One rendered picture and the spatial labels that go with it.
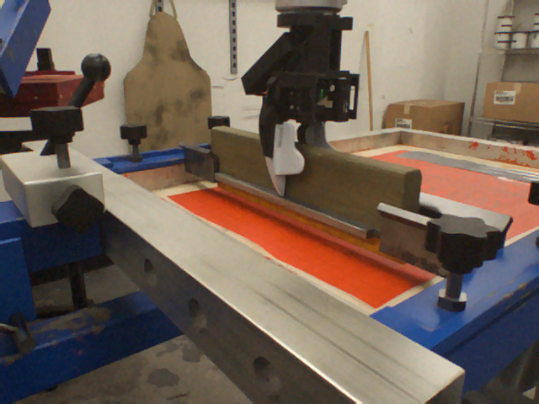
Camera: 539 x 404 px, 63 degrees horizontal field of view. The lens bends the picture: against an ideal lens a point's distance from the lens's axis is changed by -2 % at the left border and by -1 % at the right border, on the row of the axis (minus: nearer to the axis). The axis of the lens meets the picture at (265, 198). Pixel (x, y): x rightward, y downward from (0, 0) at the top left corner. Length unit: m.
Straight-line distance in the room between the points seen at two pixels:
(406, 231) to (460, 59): 4.25
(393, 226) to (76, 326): 0.32
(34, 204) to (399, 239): 0.31
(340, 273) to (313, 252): 0.05
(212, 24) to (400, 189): 2.46
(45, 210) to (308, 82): 0.28
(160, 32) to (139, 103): 0.40
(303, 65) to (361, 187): 0.15
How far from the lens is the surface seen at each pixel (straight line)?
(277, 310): 0.23
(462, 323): 0.30
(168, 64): 2.62
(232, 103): 2.90
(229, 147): 0.65
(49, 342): 0.46
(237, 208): 0.64
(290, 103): 0.52
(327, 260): 0.48
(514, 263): 0.42
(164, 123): 2.62
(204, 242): 0.31
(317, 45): 0.50
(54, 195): 0.37
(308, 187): 0.53
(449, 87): 4.69
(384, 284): 0.44
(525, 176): 0.92
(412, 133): 1.14
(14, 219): 0.40
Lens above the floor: 1.16
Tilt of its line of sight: 18 degrees down
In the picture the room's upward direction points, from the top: straight up
